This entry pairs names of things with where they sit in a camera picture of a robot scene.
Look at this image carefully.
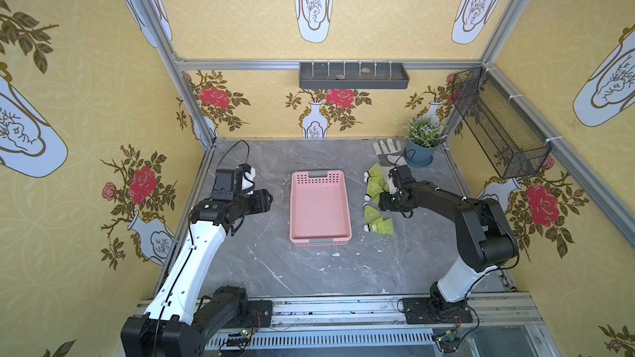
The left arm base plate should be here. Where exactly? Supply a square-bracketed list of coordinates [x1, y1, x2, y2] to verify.
[197, 299, 273, 330]

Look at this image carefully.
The black wire mesh basket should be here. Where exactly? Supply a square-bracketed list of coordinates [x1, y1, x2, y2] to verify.
[449, 68, 552, 179]

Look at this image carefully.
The green plant in blue pot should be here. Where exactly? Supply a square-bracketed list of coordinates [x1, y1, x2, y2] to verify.
[405, 117, 443, 168]

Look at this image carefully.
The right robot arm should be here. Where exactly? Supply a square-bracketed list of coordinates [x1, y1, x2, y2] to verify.
[379, 165, 519, 322]

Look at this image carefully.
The small circuit board left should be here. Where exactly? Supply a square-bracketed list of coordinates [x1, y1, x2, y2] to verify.
[225, 330, 252, 350]

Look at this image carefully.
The small circuit board right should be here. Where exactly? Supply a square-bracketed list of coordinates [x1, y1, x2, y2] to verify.
[433, 331, 460, 355]

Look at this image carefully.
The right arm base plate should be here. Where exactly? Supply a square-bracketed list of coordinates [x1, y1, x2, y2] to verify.
[400, 296, 474, 327]

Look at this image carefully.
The grey white work glove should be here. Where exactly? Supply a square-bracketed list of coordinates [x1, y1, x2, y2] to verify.
[372, 138, 407, 174]

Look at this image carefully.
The grey wall shelf tray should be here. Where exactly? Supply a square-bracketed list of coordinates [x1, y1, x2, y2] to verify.
[299, 61, 410, 90]

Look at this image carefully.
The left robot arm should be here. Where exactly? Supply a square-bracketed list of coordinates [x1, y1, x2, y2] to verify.
[121, 189, 273, 356]

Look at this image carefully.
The yellow shuttlecock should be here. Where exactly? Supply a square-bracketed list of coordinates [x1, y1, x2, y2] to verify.
[363, 163, 385, 183]
[363, 203, 382, 225]
[363, 218, 395, 236]
[364, 179, 390, 204]

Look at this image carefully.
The small circuit board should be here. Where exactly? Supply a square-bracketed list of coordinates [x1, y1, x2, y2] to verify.
[225, 330, 252, 350]
[433, 331, 460, 355]

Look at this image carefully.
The pink perforated storage basket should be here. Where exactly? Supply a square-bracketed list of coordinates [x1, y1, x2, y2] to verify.
[289, 170, 352, 246]

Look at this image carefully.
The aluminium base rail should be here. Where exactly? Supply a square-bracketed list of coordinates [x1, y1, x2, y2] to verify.
[116, 293, 562, 357]

